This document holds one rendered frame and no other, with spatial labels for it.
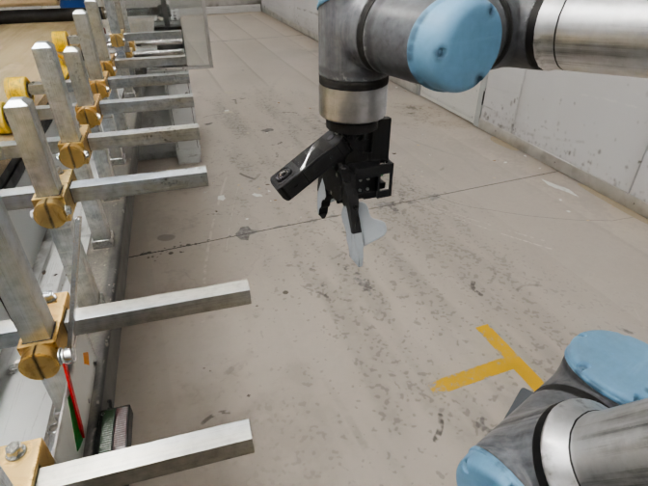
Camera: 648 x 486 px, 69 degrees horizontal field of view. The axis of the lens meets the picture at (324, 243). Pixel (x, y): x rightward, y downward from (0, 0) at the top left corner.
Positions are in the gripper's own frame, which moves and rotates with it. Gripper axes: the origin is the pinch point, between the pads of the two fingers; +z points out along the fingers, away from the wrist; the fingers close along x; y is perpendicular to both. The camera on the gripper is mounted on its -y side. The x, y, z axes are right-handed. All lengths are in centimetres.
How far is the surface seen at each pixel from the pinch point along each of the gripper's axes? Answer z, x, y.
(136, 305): 7.8, 5.7, -31.2
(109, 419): 23.6, -1.3, -38.9
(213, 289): 7.8, 5.1, -19.3
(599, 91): 38, 144, 224
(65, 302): 6.8, 9.1, -41.2
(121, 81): -1, 105, -29
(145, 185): -1.0, 29.2, -26.6
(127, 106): -1, 80, -28
